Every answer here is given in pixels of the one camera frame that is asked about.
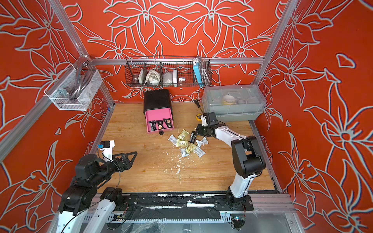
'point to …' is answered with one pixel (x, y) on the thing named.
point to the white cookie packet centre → (183, 152)
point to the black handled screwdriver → (196, 103)
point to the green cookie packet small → (191, 148)
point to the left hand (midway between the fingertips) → (130, 152)
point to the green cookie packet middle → (183, 134)
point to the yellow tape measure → (198, 117)
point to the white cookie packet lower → (199, 152)
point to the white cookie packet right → (203, 141)
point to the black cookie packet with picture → (160, 123)
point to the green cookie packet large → (182, 143)
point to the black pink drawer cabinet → (157, 106)
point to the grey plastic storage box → (234, 102)
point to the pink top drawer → (157, 115)
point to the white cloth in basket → (153, 77)
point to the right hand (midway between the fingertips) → (193, 130)
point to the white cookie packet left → (173, 139)
